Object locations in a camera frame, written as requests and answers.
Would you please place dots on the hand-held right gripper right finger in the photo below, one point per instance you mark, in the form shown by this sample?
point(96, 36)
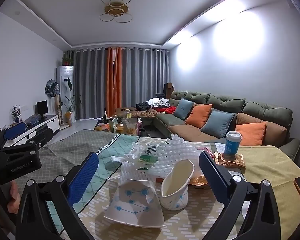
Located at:
point(213, 177)

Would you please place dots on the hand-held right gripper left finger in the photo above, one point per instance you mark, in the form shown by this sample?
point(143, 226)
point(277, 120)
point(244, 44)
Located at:
point(83, 177)

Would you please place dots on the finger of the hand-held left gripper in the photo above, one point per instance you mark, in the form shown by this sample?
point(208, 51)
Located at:
point(13, 131)
point(32, 142)

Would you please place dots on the gold snack wrapper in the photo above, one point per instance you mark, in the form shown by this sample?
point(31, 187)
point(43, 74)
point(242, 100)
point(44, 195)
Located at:
point(231, 163)

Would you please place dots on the squashed white paper cup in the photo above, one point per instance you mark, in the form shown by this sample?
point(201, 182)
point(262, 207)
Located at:
point(175, 195)

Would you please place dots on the paper cup blue print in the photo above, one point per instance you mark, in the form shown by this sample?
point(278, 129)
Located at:
point(135, 202)

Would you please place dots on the green clear snack wrapper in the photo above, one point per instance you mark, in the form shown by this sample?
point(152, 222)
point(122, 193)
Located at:
point(148, 159)

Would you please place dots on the person's left hand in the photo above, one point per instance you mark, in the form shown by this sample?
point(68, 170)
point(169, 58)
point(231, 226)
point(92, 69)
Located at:
point(12, 197)

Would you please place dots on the blue vase with flowers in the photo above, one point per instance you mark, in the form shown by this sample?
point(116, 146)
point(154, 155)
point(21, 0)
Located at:
point(16, 112)

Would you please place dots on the blue patterned tray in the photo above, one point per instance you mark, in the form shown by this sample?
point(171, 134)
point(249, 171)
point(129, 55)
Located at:
point(33, 120)

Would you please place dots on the white tv cabinet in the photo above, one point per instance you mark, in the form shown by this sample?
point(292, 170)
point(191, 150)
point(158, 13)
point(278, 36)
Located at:
point(51, 123)

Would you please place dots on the black monitor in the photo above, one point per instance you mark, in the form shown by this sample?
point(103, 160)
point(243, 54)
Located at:
point(41, 107)

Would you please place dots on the blue cup with white lid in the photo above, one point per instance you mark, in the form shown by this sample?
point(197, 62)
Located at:
point(232, 143)

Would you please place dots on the wooden coat stand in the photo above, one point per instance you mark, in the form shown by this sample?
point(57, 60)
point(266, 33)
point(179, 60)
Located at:
point(57, 110)

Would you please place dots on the leafy plant in yellow pot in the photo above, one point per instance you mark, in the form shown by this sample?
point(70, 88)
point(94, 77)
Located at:
point(69, 117)

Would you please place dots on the white foam fruit net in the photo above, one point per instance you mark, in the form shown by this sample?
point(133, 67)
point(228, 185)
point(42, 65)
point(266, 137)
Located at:
point(175, 150)

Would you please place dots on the large blue cushion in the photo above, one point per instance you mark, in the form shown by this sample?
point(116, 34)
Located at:
point(217, 125)

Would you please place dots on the green and brown sofa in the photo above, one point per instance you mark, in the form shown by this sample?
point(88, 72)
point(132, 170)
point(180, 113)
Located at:
point(180, 131)

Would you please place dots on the blue grey hanging clothing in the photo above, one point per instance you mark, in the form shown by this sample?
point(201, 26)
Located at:
point(51, 87)

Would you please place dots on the orange cushion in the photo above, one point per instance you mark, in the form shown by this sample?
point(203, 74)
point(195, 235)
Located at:
point(252, 133)
point(198, 116)

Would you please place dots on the cluttered coffee table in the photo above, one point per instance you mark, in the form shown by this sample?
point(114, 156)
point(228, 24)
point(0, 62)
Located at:
point(117, 125)

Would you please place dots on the clear bag of yellow snacks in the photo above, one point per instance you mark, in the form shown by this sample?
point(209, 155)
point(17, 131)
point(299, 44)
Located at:
point(131, 126)

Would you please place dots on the small blue cushion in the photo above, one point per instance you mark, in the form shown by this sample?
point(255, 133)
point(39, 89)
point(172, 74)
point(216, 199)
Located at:
point(183, 108)

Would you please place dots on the white standing air conditioner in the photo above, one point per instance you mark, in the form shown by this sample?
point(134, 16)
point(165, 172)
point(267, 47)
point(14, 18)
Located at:
point(64, 72)

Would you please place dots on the red clothing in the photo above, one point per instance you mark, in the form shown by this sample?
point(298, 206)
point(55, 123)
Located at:
point(168, 110)

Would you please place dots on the grey curtain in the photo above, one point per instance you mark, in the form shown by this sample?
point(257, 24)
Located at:
point(89, 85)
point(145, 75)

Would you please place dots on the small potted plant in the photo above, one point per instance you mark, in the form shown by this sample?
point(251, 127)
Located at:
point(67, 60)

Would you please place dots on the pile of clothes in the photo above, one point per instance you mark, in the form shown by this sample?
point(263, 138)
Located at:
point(146, 105)

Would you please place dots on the brown cardboard boxes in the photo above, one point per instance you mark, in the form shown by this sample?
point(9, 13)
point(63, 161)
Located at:
point(168, 90)

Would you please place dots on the orange curtain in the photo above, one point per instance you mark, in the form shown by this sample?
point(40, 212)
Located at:
point(113, 80)

